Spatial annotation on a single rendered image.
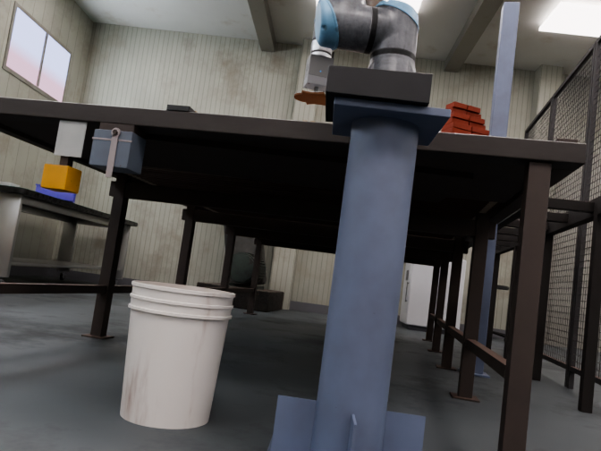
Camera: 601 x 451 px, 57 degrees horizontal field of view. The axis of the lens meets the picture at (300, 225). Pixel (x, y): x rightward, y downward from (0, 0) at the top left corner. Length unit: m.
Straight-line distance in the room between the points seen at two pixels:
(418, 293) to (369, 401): 5.64
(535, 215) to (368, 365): 0.67
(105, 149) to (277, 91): 6.42
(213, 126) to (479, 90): 6.91
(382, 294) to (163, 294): 0.59
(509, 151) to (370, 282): 0.61
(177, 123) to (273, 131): 0.31
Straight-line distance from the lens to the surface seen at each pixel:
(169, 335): 1.53
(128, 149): 1.84
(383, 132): 1.35
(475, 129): 2.61
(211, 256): 7.85
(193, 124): 1.79
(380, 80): 1.31
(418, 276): 6.93
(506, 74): 3.89
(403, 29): 1.48
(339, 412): 1.33
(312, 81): 1.95
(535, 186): 1.68
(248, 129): 1.73
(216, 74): 8.39
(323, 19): 1.45
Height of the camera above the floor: 0.44
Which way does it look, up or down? 5 degrees up
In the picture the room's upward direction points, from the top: 8 degrees clockwise
